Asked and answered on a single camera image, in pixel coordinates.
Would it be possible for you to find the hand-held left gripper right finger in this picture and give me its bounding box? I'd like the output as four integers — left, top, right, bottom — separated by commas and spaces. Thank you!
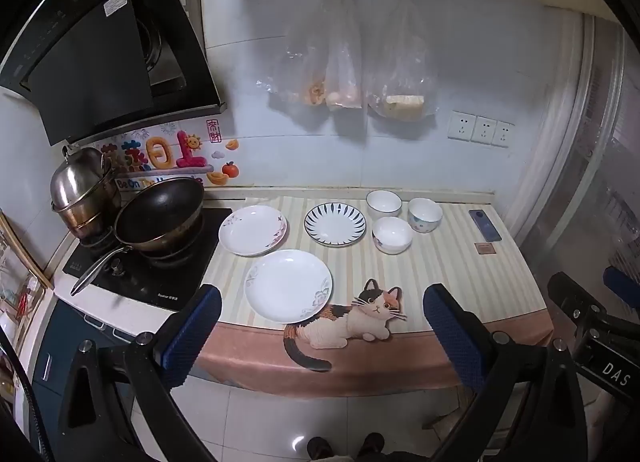
422, 283, 588, 462

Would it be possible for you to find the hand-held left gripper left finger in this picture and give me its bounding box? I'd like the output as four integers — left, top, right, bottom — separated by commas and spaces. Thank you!
55, 284, 223, 462

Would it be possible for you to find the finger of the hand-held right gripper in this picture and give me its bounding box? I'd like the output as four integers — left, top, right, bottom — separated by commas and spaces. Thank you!
602, 266, 640, 303
547, 272, 608, 343

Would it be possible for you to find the white bowl dark rim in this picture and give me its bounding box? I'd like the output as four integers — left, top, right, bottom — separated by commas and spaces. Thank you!
366, 190, 403, 217

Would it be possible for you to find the black glass gas stove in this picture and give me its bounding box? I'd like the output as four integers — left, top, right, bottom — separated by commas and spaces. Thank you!
62, 207, 233, 313

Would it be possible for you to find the white bowl floral print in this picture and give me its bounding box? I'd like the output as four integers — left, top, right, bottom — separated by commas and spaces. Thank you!
371, 216, 414, 255

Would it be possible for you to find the white plate grey floral print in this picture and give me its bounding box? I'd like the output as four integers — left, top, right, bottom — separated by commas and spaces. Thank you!
244, 249, 334, 321

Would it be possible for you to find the blue smartphone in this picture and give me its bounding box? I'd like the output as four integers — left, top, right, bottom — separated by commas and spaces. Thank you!
468, 208, 502, 243

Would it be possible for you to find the white bowl blue print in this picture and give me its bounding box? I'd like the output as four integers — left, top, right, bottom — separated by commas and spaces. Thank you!
406, 198, 444, 233

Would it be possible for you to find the white plate pink floral print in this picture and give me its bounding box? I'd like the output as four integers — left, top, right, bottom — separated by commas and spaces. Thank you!
218, 205, 288, 257

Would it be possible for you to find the dark blue cabinet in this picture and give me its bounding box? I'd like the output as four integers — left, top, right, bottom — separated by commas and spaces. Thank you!
30, 299, 151, 443

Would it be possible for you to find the black shoe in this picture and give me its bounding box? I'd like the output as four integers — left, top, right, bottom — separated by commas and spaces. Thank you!
359, 433, 386, 458
306, 437, 335, 462

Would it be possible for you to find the white plate blue striped rim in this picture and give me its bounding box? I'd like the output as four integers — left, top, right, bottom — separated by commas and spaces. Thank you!
304, 202, 367, 247

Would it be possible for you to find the beige counter backsplash strip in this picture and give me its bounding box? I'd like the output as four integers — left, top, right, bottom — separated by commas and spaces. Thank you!
202, 186, 496, 205

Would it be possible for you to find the wooden framed picture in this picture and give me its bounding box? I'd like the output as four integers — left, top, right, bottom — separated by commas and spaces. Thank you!
0, 214, 53, 343

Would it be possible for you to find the stainless steel steamer pot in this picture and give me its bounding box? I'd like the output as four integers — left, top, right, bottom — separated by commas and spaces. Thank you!
49, 144, 123, 243

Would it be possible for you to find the clear plastic bag yellow block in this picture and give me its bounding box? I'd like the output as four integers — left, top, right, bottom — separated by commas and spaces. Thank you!
365, 0, 441, 121

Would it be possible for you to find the clear plastic bag pale food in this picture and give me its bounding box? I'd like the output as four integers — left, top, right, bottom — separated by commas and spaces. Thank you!
325, 0, 363, 112

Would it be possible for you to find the clear plastic bag orange food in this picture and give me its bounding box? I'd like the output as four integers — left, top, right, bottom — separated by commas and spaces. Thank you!
257, 0, 341, 107

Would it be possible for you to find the black range hood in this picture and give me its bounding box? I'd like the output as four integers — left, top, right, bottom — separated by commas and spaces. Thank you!
0, 0, 228, 147

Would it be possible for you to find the black wok with metal handle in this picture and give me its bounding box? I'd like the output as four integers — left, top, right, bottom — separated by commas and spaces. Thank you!
70, 178, 206, 297

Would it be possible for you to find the white wall socket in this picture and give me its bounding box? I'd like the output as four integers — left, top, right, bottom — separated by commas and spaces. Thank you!
491, 120, 516, 148
447, 110, 476, 141
471, 116, 497, 145

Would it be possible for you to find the black cable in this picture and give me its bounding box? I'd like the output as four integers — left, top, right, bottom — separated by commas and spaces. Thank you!
0, 327, 56, 462

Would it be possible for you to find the colourful wall sticker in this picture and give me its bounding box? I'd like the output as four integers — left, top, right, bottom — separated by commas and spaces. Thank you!
97, 117, 241, 190

